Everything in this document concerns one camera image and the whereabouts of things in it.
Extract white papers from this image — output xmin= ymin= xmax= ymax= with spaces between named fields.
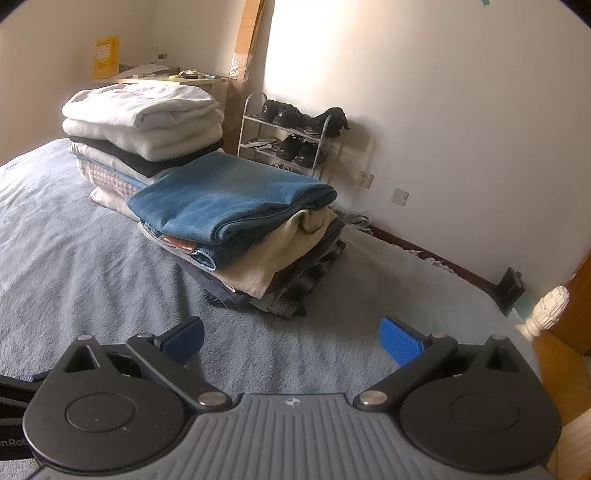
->
xmin=111 ymin=64 xmax=174 ymax=80

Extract orange wooden board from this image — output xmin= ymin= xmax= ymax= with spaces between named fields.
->
xmin=531 ymin=258 xmax=591 ymax=480

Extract black leather shoe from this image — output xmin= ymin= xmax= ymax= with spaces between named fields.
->
xmin=294 ymin=141 xmax=321 ymax=168
xmin=276 ymin=134 xmax=303 ymax=160

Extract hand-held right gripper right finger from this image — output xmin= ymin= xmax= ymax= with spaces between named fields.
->
xmin=353 ymin=315 xmax=523 ymax=411

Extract white floor item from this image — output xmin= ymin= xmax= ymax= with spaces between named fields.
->
xmin=405 ymin=248 xmax=458 ymax=278

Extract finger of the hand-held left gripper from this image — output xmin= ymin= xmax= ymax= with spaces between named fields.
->
xmin=0 ymin=371 xmax=51 ymax=407

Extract grey clothes on floor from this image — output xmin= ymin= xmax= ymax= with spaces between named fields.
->
xmin=339 ymin=212 xmax=374 ymax=235

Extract stack of folded pale clothes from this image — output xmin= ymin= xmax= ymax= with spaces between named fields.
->
xmin=61 ymin=84 xmax=227 ymax=217

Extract grey fleece bed blanket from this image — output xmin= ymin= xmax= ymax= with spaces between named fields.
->
xmin=0 ymin=136 xmax=541 ymax=480

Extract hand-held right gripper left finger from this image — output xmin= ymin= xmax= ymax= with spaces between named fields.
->
xmin=61 ymin=316 xmax=232 ymax=411

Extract pile of folded dark clothes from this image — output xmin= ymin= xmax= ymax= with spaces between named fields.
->
xmin=139 ymin=208 xmax=347 ymax=320

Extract blue denim jeans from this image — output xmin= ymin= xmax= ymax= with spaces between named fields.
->
xmin=127 ymin=151 xmax=338 ymax=245

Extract cream wooden desk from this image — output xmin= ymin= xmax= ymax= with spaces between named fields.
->
xmin=92 ymin=65 xmax=230 ymax=155

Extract white metal shoe rack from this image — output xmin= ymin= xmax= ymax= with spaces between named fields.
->
xmin=237 ymin=91 xmax=334 ymax=182

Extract white bedpost finial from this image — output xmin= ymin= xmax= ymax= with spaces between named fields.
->
xmin=516 ymin=285 xmax=571 ymax=343

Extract black floor object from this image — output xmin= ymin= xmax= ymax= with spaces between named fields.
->
xmin=495 ymin=266 xmax=527 ymax=311

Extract black boot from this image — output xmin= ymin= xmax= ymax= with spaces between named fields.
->
xmin=308 ymin=107 xmax=350 ymax=138

